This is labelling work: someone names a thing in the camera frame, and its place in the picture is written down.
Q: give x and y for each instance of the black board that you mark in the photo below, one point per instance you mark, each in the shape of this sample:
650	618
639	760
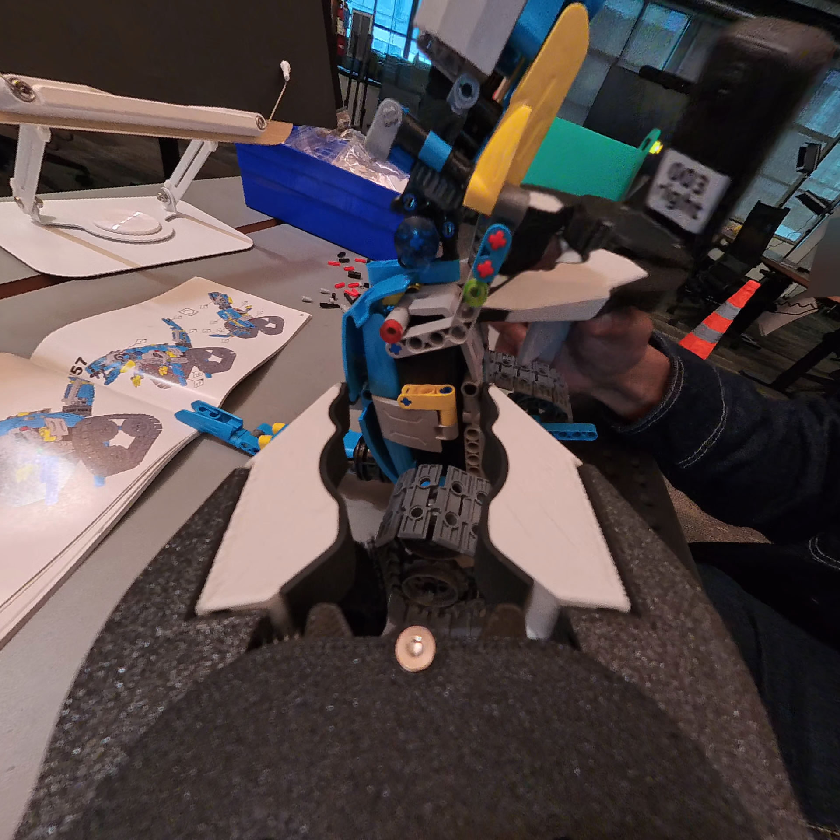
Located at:
164	52

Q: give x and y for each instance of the person's right hand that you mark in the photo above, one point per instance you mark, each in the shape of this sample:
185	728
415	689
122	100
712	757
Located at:
617	367

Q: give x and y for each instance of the blue toy robot arm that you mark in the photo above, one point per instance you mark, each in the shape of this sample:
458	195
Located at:
210	420

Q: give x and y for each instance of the person's right forearm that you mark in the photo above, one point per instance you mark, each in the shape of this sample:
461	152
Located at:
741	439

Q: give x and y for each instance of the person's dark jeans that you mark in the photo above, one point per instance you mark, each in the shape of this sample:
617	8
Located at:
774	656

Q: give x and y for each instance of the white folding laptop stand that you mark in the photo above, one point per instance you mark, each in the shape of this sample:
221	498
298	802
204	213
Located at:
131	229

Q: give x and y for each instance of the grey desk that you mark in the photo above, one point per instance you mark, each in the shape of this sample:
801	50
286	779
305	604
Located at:
295	384

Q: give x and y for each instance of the pile of small block pieces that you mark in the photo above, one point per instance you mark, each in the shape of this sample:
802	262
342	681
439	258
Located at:
344	282

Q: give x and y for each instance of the clear plastic parts bags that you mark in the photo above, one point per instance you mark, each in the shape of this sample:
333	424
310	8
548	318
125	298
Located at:
341	148

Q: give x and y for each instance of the open instruction booklet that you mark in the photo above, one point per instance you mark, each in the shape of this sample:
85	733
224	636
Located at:
197	328

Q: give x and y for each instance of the orange traffic cone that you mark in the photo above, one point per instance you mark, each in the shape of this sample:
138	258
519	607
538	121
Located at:
722	321

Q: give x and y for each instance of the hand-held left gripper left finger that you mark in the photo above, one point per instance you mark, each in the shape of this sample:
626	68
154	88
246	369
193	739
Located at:
282	525

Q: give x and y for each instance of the blue plastic bin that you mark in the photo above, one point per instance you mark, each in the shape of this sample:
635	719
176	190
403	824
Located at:
308	184

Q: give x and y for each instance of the teal plastic bin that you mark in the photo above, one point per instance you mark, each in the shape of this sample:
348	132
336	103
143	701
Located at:
584	164

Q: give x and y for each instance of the blue grey block toy robot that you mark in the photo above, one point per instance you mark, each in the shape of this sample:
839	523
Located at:
380	367

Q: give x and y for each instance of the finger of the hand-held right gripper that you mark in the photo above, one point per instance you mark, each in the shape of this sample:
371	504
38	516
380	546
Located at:
571	289
544	200

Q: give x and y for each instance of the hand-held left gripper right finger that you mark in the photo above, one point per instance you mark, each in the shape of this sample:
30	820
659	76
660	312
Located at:
558	525

